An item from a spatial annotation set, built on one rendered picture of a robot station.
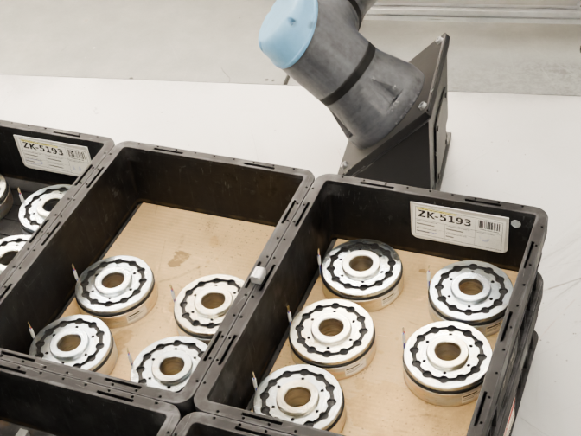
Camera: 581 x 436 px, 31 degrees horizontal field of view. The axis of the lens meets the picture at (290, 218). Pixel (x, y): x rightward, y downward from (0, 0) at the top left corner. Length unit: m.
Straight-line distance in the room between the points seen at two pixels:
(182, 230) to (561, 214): 0.58
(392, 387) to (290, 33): 0.55
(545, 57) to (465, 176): 1.58
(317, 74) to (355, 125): 0.10
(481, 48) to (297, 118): 1.51
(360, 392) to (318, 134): 0.69
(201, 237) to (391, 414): 0.40
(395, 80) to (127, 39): 2.09
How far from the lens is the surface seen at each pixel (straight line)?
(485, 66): 3.20
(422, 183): 1.58
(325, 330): 1.26
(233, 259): 1.40
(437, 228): 1.33
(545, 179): 1.69
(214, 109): 1.90
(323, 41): 1.51
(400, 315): 1.30
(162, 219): 1.48
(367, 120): 1.54
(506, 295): 1.28
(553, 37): 3.33
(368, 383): 1.23
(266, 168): 1.37
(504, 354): 1.13
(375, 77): 1.54
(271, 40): 1.52
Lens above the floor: 1.78
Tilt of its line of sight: 41 degrees down
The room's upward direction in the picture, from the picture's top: 8 degrees counter-clockwise
